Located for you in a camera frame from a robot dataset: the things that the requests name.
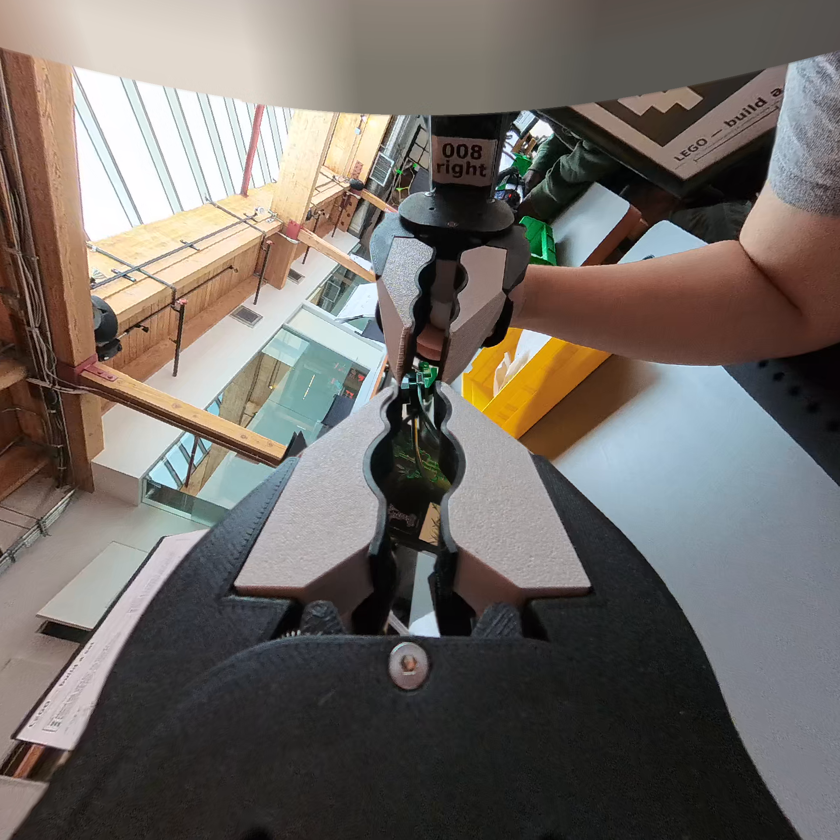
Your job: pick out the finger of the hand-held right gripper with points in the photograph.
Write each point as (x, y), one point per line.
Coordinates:
(403, 289)
(482, 289)

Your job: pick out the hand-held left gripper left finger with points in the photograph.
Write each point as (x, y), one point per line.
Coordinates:
(308, 525)

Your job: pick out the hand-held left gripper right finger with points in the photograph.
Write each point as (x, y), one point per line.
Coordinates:
(518, 525)

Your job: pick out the green lego leaf assembly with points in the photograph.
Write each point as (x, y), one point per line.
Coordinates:
(423, 374)

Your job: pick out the person's right forearm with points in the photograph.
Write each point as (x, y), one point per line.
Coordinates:
(656, 295)

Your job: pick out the black lego set box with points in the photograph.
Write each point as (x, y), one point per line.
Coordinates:
(413, 485)

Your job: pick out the person's right hand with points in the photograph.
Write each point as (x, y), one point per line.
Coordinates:
(434, 340)

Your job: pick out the green plastic bin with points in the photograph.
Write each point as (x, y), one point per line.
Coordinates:
(538, 239)

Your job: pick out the white plastic bag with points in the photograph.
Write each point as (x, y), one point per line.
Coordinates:
(525, 358)

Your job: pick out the yellow plastic bin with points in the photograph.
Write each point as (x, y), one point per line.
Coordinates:
(525, 400)

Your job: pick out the black framed marker sign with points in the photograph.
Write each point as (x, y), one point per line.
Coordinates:
(709, 124)

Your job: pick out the black ceiling speaker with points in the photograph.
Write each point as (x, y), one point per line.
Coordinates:
(105, 325)

